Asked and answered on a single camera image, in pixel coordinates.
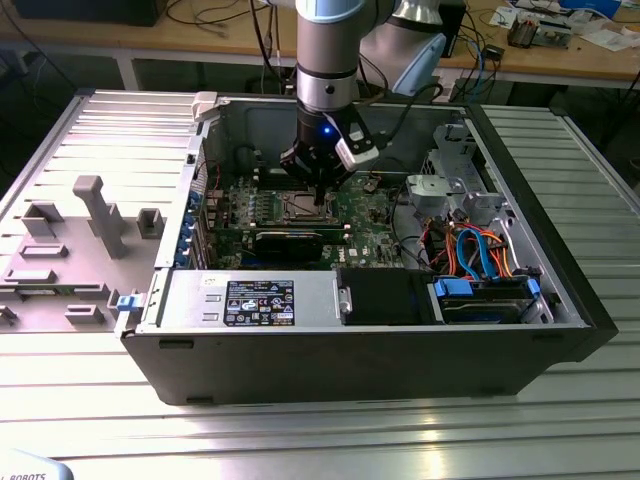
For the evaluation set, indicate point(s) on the pale grey case latch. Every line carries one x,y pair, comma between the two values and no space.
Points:
205,106

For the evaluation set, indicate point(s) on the grey electronic device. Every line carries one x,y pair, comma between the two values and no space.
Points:
555,34

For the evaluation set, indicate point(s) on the CPU socket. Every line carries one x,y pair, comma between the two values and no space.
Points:
283,214

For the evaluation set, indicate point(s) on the silver CPU plate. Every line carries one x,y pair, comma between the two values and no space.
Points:
305,209

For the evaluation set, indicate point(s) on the white paper sheets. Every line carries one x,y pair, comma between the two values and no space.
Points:
607,40

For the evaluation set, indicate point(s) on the blue cardboard box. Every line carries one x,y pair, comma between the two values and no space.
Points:
590,6

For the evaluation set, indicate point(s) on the silver power supply with label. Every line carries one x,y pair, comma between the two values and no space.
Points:
190,305

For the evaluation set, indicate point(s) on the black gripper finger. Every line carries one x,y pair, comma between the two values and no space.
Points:
295,165
337,180

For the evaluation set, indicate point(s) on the blue expansion slot retainers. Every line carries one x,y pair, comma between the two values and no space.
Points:
189,235

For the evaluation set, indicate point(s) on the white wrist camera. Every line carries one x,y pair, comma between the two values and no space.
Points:
356,150

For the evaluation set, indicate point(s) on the black graphics card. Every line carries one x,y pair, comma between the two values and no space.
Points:
287,248

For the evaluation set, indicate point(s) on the black monitor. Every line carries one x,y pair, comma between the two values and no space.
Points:
85,12

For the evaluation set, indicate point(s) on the black RAM slot bank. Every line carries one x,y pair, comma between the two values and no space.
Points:
300,231
267,179

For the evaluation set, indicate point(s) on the metal heat sink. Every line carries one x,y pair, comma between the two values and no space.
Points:
522,31

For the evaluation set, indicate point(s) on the black open PC case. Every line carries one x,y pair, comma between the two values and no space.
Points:
350,365

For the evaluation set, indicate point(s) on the green motherboard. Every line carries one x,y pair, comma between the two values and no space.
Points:
370,235

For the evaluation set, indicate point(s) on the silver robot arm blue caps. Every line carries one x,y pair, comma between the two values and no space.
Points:
325,60

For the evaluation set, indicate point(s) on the grey metal drive cage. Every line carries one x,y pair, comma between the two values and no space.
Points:
452,150

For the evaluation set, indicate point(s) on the hard disk in blue carrier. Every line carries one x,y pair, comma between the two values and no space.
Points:
480,307

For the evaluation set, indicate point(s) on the pale teach pendant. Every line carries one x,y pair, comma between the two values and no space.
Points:
30,465

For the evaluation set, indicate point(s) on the grey parts rack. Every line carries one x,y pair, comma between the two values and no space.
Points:
75,280

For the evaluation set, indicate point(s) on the long wooden desk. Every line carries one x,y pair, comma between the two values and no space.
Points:
165,40

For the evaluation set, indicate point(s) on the small black box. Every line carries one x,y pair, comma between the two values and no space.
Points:
493,52

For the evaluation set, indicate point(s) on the blue plastic case latch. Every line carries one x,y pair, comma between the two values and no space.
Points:
127,305

